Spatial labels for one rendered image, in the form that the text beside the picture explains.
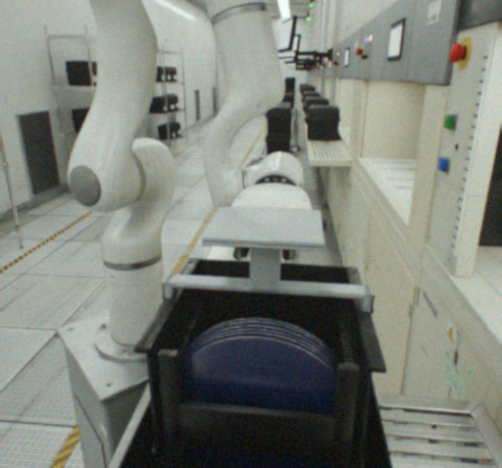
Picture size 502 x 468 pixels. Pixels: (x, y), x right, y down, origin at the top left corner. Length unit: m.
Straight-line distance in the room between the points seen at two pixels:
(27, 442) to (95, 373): 1.08
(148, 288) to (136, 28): 0.48
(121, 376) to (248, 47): 0.63
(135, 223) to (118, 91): 0.26
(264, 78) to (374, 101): 1.85
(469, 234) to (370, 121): 1.53
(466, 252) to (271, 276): 0.65
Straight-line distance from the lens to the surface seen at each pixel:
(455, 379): 1.06
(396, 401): 0.84
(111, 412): 0.88
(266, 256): 0.44
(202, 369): 0.45
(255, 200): 0.51
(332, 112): 3.38
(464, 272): 1.05
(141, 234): 0.83
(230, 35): 0.65
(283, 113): 4.46
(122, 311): 0.89
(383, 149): 2.50
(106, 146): 0.75
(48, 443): 1.92
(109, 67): 0.76
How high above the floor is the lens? 1.31
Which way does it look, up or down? 19 degrees down
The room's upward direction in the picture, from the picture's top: straight up
